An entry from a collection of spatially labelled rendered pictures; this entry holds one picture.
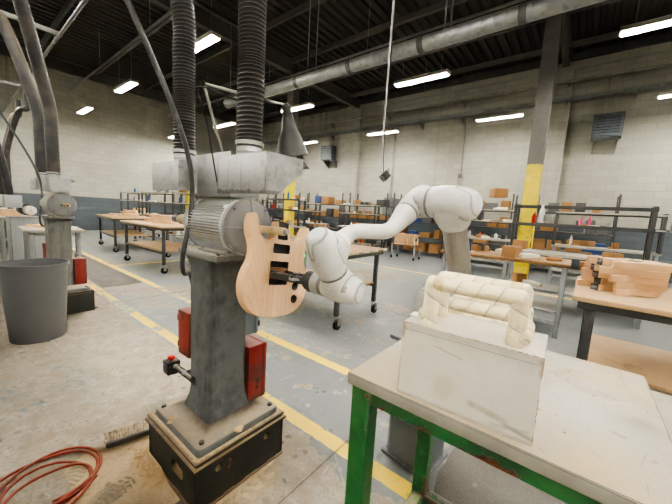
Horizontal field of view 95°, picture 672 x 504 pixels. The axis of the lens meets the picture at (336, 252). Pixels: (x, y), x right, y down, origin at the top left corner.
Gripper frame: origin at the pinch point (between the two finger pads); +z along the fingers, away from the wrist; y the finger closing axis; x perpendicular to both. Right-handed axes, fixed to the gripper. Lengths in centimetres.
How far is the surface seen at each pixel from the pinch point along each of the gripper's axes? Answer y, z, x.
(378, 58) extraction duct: 383, 232, 368
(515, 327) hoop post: -20, -89, 3
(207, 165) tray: -15, 40, 43
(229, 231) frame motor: -14.4, 17.6, 14.8
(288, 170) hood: -12.5, -11.8, 39.1
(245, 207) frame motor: -8.5, 17.1, 25.9
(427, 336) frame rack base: -21, -73, -3
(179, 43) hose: -26, 59, 99
